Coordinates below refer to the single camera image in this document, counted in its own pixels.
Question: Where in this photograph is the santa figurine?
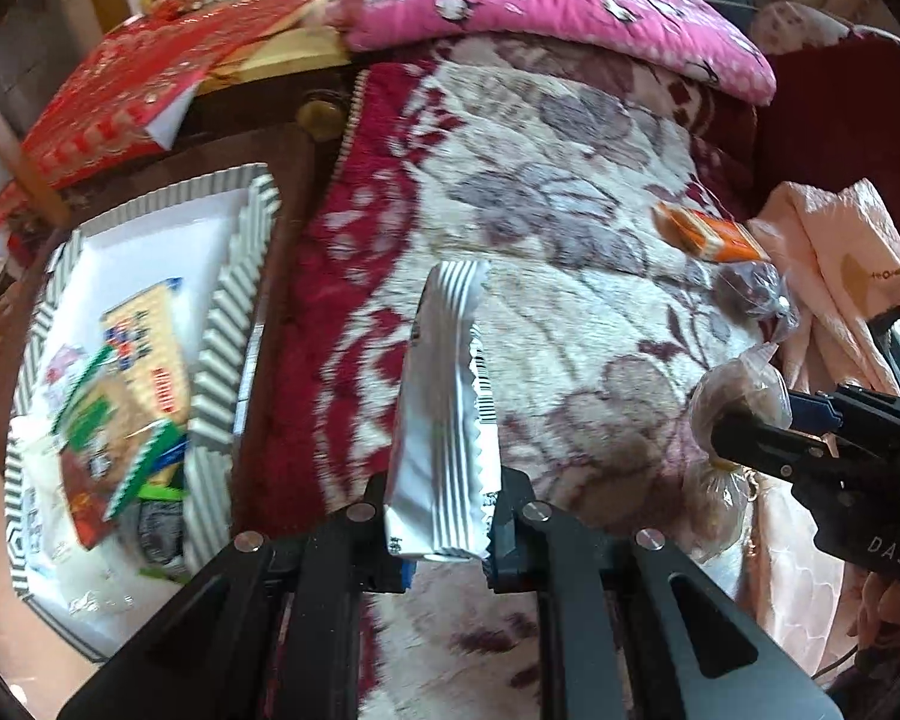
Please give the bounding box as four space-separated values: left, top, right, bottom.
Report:
139 0 190 21

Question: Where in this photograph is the dark red velvet cushion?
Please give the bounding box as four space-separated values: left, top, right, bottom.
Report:
754 34 900 234

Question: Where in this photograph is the orange snack packet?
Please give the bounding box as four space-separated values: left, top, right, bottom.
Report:
653 202 769 263

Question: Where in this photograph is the clear bag of nuts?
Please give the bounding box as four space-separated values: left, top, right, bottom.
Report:
683 262 800 562

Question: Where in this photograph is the peach pink towel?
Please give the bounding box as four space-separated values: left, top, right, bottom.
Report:
748 179 900 673

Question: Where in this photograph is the yellow cracker packet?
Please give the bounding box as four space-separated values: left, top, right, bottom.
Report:
100 278 190 427

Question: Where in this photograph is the red snack packet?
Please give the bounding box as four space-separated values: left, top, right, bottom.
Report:
59 450 116 550

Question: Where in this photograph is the green striped white tray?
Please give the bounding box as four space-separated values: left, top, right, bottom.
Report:
4 163 281 663

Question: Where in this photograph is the red gold embroidered cloth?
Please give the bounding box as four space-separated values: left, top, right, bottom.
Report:
22 0 347 192

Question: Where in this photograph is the silver pink snack bag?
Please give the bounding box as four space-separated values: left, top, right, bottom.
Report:
383 260 502 562

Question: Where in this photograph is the wooden chair frame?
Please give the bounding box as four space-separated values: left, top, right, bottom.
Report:
0 110 71 227

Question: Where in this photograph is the dark green snack packet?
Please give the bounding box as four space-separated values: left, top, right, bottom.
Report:
53 346 182 520

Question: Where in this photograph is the pink penguin print quilt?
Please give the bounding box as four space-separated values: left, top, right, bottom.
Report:
328 0 777 106

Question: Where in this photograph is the white blue snack packet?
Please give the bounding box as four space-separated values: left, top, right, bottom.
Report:
11 416 133 621

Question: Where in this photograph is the floral red cream blanket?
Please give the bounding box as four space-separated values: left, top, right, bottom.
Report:
232 32 767 720

